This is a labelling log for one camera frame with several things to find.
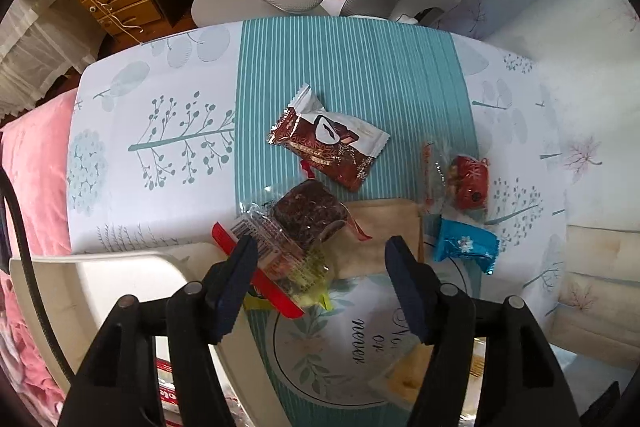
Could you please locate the yellow puffed snack clear packet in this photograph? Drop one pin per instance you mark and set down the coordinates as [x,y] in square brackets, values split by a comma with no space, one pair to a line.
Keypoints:
[402,372]

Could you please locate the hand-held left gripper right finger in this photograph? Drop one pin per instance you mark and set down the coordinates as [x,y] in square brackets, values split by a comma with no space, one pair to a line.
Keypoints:
[410,292]

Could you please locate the white lace furniture cover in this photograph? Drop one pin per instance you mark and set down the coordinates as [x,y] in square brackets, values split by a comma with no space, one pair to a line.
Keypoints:
[35,42]

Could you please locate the small blue snack packet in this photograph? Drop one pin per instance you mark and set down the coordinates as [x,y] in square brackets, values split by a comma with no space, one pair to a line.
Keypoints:
[465,247]

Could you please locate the brown white chocolate packet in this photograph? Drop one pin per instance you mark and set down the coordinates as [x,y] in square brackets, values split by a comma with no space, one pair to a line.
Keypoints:
[325,142]

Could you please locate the tree print tablecloth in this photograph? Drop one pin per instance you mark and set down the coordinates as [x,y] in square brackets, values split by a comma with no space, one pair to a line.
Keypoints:
[350,67]

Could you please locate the dark cake clear red packet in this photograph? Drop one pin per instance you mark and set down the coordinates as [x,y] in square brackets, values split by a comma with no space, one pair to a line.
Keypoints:
[305,217]

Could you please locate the red nut candy clear packet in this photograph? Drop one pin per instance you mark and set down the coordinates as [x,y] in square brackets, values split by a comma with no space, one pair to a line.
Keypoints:
[467,184]

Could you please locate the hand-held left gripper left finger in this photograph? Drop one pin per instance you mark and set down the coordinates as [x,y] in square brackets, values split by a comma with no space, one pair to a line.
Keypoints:
[232,297]

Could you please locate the beige wafer biscuit packet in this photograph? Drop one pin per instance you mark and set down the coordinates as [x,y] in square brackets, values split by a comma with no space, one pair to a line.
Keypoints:
[385,232]

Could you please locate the pink blanket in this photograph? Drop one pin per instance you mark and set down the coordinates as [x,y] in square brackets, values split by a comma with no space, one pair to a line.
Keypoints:
[35,177]

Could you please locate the white plastic tray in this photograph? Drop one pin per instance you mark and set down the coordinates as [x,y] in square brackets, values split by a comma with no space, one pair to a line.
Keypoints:
[90,277]

